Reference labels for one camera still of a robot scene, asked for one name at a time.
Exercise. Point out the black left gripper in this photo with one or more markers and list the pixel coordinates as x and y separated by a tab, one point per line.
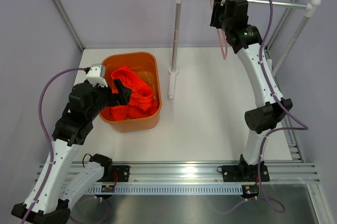
124	93

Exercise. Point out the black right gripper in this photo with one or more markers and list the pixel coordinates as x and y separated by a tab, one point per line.
217	8

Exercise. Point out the orange shorts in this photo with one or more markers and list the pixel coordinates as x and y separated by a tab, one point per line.
142	101

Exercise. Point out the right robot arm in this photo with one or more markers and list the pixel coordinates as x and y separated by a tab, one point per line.
271	107

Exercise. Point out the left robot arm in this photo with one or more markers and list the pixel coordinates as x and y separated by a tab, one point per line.
48	201

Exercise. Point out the orange plastic basket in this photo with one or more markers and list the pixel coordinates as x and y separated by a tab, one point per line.
145	65

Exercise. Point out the white and metal clothes rack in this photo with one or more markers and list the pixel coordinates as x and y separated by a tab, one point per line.
309	8

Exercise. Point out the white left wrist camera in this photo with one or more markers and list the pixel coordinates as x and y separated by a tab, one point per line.
95	75

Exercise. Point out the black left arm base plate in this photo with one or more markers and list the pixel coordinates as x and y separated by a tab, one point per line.
118	173

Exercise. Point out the white slotted cable duct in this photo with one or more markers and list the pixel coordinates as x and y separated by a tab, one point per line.
165	190

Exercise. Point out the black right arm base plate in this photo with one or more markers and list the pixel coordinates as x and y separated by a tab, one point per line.
239	173

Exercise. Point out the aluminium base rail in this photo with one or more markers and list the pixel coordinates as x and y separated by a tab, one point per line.
209	172

